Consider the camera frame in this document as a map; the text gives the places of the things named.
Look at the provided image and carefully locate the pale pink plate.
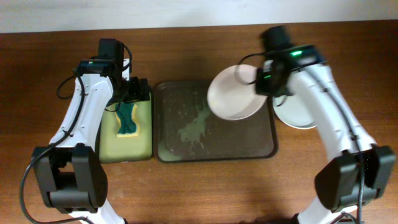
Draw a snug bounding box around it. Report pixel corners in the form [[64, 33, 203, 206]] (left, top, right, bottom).
[[207, 64, 267, 121]]

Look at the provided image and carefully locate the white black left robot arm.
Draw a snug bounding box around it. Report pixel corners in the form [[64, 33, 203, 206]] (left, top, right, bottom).
[[26, 39, 152, 223]]

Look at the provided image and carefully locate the yellow-green foam pad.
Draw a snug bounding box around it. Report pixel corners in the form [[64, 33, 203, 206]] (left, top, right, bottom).
[[98, 90, 153, 163]]

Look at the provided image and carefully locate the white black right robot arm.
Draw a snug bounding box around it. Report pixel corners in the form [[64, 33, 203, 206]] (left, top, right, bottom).
[[255, 26, 397, 223]]

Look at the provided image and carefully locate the green yellow scrub sponge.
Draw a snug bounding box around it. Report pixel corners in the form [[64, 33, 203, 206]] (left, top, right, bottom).
[[116, 103, 140, 138]]

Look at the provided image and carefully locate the large brown tray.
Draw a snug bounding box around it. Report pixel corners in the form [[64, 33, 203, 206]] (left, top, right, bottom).
[[152, 80, 279, 163]]

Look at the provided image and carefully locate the pale blue plate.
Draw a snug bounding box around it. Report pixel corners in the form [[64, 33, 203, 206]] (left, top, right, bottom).
[[272, 95, 317, 129]]

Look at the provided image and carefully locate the small black tray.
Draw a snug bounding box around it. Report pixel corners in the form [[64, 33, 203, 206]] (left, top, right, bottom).
[[93, 86, 154, 164]]

